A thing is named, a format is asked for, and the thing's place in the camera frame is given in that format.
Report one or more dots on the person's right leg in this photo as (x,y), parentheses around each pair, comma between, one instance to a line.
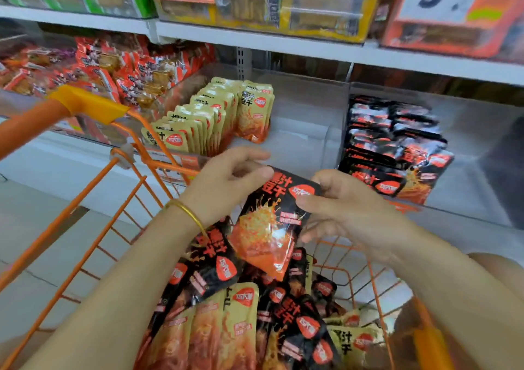
(503,266)

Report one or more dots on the person's left hand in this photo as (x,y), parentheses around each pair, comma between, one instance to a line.
(225,177)

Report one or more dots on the row of black orange snacks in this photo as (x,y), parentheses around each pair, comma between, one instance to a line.
(368,177)

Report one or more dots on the row of yellow orange snacks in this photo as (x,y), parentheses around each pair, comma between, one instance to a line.
(176,132)

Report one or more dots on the orange shopping cart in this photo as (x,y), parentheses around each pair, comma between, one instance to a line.
(82,102)

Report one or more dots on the black flame print snack packet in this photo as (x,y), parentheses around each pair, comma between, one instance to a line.
(417,123)
(426,177)
(266,226)
(409,108)
(422,140)

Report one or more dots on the stack of yellow trimmed packets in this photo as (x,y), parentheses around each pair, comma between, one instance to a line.
(311,14)

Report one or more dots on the pile of red tan packets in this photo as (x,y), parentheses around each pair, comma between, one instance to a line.
(106,67)

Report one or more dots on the person's right hand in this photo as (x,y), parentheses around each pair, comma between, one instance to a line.
(360,214)

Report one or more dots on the yellow orange snack packet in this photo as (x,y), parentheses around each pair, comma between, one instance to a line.
(255,116)

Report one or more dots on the stack of orange trimmed packets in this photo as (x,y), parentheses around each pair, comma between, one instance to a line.
(442,42)

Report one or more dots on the person's right forearm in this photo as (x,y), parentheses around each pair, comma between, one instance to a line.
(467,300)

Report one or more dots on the pile of black orange snacks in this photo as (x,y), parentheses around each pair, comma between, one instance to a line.
(213,325)

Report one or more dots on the person's left forearm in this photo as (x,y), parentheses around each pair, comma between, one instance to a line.
(106,308)

